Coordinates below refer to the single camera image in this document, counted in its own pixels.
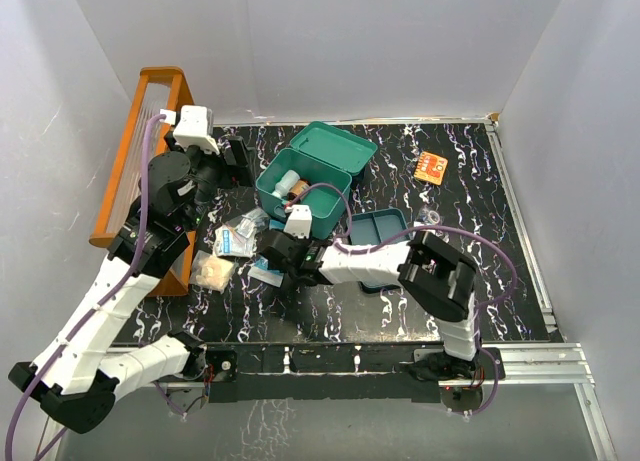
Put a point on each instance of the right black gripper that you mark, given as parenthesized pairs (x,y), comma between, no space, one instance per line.
(295,239)

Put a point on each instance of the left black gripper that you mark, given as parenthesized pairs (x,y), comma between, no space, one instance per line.
(233,174)

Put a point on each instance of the blue cotton swab packet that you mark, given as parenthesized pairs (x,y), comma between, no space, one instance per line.
(261,271)

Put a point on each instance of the white plastic medicine bottle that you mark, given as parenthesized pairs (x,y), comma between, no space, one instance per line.
(286,182)

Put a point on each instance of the amber bottle orange label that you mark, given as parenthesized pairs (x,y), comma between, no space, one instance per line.
(297,189)

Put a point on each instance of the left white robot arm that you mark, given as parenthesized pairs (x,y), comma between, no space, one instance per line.
(72,380)

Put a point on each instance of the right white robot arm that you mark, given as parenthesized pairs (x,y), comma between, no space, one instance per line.
(440,279)

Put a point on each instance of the green medicine box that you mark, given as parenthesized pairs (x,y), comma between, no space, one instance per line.
(319,154)

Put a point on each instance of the small clear plastic packet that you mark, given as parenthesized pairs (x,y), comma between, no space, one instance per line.
(253,222)

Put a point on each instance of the dark blue divided tray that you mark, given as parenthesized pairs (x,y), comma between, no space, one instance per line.
(373,227)

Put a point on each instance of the clear bag cotton balls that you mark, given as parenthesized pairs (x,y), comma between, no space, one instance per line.
(211,272)

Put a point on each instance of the orange wooden rack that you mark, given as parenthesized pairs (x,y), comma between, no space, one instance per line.
(157,88)

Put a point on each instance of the orange patterned card packet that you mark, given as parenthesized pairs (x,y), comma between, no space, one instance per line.
(430,168)

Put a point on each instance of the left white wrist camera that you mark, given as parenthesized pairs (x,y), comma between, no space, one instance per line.
(190,126)

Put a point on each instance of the black front mounting rail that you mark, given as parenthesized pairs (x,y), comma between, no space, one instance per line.
(335,371)

